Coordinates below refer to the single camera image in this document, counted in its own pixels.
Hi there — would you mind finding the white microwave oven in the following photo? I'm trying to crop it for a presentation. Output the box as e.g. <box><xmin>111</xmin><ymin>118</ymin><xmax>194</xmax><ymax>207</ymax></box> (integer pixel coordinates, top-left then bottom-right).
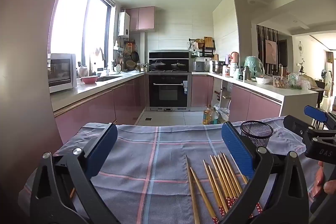
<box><xmin>47</xmin><ymin>53</ymin><xmax>77</xmax><ymax>93</ymax></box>

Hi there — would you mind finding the steel stock pot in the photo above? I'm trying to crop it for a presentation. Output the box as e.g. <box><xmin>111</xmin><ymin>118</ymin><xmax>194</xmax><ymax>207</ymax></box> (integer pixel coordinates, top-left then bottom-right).
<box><xmin>212</xmin><ymin>60</ymin><xmax>226</xmax><ymax>75</ymax></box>

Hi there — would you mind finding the right hand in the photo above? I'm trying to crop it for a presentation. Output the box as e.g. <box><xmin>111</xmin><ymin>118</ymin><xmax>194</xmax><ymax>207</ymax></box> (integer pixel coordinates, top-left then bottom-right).
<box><xmin>311</xmin><ymin>161</ymin><xmax>336</xmax><ymax>198</ymax></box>

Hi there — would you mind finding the cooking oil bottle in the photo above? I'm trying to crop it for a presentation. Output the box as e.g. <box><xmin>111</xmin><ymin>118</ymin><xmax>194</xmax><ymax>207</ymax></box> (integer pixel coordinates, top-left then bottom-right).
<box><xmin>202</xmin><ymin>105</ymin><xmax>219</xmax><ymax>125</ymax></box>

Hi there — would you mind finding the pink bowl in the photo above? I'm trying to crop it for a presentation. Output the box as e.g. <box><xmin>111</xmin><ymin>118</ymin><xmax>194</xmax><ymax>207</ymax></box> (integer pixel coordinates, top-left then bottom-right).
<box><xmin>81</xmin><ymin>76</ymin><xmax>98</xmax><ymax>84</ymax></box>

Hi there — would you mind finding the bamboo chopstick red end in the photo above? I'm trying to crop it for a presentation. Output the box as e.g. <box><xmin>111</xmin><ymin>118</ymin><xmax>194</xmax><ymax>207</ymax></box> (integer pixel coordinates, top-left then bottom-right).
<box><xmin>215</xmin><ymin>154</ymin><xmax>238</xmax><ymax>204</ymax></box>
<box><xmin>189</xmin><ymin>167</ymin><xmax>219</xmax><ymax>224</ymax></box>
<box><xmin>185</xmin><ymin>156</ymin><xmax>200</xmax><ymax>224</ymax></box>
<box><xmin>203</xmin><ymin>160</ymin><xmax>226</xmax><ymax>217</ymax></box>
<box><xmin>220</xmin><ymin>152</ymin><xmax>242</xmax><ymax>197</ymax></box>
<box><xmin>210</xmin><ymin>156</ymin><xmax>233</xmax><ymax>208</ymax></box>
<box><xmin>221</xmin><ymin>151</ymin><xmax>263</xmax><ymax>214</ymax></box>
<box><xmin>207</xmin><ymin>165</ymin><xmax>228</xmax><ymax>216</ymax></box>

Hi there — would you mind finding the black built-in oven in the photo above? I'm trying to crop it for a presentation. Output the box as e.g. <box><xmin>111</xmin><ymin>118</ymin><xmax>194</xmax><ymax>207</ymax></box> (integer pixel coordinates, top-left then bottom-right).
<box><xmin>147</xmin><ymin>50</ymin><xmax>191</xmax><ymax>111</ymax></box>

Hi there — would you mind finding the white water heater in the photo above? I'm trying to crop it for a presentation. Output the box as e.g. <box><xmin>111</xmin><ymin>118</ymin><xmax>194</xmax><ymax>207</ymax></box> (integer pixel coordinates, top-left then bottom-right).
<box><xmin>117</xmin><ymin>11</ymin><xmax>130</xmax><ymax>39</ymax></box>

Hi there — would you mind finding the pink wall cabinet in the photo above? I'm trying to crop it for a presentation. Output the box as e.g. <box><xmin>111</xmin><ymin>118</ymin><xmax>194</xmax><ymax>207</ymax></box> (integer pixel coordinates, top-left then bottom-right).
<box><xmin>126</xmin><ymin>6</ymin><xmax>155</xmax><ymax>32</ymax></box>

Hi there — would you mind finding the black mesh utensil holder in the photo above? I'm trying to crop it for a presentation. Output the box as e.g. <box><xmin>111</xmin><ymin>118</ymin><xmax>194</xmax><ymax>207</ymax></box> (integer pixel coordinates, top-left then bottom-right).
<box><xmin>240</xmin><ymin>121</ymin><xmax>273</xmax><ymax>147</ymax></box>

